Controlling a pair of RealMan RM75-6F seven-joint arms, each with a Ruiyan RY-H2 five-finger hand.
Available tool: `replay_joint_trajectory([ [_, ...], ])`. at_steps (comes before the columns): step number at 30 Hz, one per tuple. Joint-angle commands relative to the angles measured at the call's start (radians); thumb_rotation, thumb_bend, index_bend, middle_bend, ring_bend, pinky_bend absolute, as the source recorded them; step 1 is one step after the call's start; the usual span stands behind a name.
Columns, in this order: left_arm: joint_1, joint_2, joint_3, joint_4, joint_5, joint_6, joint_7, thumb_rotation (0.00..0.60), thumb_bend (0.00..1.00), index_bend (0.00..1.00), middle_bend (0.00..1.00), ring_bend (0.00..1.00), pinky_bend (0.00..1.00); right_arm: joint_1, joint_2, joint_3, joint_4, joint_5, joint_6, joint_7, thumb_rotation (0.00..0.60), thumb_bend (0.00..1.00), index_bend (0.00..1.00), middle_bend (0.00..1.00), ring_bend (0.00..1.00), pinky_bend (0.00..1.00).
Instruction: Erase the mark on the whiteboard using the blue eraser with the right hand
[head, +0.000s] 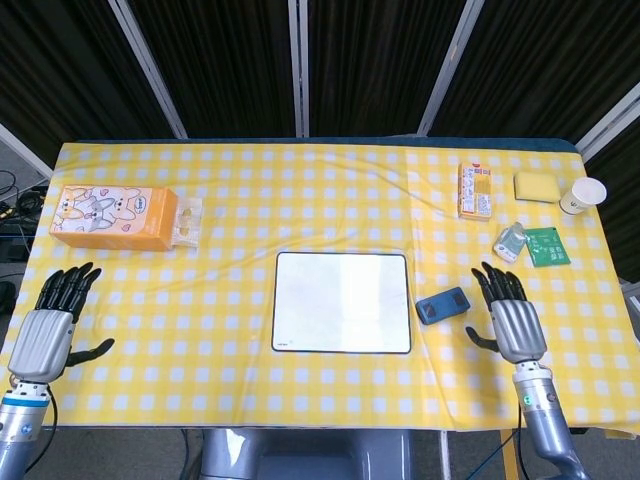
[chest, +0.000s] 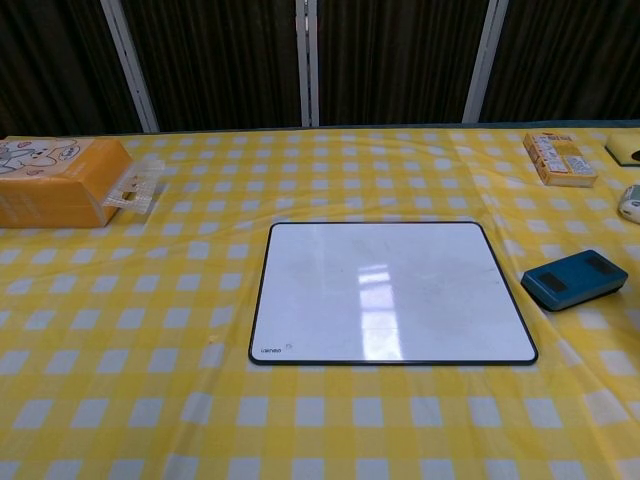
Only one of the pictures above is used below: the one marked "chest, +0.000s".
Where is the blue plastic block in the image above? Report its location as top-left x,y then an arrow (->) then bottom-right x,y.
520,249 -> 630,313

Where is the white board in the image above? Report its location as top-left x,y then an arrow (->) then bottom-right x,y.
248,221 -> 539,367

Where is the clear plastic packet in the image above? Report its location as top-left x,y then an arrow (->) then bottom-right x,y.
102,159 -> 167,215

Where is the yellow white checked tablecloth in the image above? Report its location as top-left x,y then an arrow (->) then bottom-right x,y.
0,118 -> 640,480

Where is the yellow printed snack box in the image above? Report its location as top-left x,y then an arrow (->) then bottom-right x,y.
522,131 -> 599,189

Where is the orange cartoon tissue box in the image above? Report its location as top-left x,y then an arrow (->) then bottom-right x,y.
0,138 -> 135,229

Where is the small clear sanitizer bottle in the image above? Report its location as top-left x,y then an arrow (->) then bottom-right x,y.
617,183 -> 640,224

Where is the yellow sponge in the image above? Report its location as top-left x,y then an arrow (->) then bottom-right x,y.
604,132 -> 640,167

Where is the white partition frame post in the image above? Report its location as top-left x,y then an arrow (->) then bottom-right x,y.
295,0 -> 321,128
461,0 -> 509,124
98,0 -> 161,134

